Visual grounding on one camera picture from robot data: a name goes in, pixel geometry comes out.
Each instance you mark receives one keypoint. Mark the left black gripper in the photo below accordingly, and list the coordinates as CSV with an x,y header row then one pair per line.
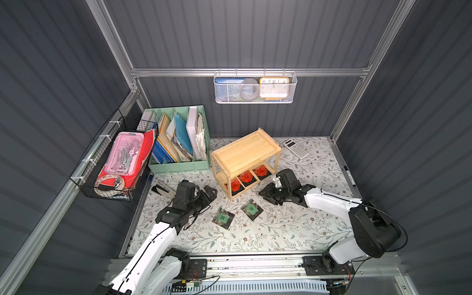
x,y
201,195

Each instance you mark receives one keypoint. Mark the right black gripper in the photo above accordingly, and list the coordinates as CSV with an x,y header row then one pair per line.
x,y
275,192

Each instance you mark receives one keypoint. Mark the green tea bag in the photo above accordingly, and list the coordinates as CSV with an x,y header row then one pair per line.
x,y
223,218
252,209

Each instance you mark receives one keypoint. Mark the red tea bag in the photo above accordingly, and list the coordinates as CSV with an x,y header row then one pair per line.
x,y
247,178
236,187
262,172

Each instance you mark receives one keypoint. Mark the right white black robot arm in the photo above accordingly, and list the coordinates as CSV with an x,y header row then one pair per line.
x,y
374,231

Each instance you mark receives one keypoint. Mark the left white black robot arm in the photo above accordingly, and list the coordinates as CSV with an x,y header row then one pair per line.
x,y
155,264

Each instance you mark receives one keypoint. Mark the wooden two-tier shelf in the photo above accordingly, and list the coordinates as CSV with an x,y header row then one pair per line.
x,y
255,149

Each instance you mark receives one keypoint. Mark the white calculator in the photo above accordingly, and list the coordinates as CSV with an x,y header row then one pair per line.
x,y
298,150

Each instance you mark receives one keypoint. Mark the black white stapler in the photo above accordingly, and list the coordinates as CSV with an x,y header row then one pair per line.
x,y
164,191

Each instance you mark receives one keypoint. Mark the floral table mat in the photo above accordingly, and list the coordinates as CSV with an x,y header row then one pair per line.
x,y
288,227

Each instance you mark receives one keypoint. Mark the green file organizer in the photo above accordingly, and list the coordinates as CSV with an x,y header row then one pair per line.
x,y
162,121

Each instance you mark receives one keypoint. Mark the loose paper stack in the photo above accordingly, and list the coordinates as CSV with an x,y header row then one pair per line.
x,y
200,135

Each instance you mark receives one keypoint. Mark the black marker pen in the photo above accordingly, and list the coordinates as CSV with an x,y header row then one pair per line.
x,y
350,176

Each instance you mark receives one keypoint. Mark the blue books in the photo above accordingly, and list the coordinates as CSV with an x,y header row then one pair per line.
x,y
160,155

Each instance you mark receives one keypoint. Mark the teal folder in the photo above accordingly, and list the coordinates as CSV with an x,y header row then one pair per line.
x,y
182,134

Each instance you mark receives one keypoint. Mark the white binder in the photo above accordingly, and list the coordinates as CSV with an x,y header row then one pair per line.
x,y
191,126

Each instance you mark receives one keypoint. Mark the red folder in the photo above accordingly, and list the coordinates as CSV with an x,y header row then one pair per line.
x,y
148,143

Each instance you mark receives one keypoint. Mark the clear tape roll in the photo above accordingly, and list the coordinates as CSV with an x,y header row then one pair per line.
x,y
109,185

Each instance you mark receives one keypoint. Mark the pink plastic case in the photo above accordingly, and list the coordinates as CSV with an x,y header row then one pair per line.
x,y
124,154

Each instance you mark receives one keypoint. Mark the yellow white clock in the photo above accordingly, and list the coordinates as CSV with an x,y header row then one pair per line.
x,y
274,87

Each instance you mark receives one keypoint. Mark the blue box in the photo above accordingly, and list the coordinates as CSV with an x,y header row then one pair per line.
x,y
227,89

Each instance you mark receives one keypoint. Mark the grey tape roll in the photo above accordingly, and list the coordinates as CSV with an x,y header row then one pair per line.
x,y
249,89

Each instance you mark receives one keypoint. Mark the black wire basket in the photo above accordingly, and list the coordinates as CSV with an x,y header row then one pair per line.
x,y
92,164

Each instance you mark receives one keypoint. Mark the white wire wall basket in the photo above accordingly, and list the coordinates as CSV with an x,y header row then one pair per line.
x,y
288,100

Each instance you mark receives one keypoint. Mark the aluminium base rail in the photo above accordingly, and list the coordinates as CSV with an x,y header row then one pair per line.
x,y
281,264

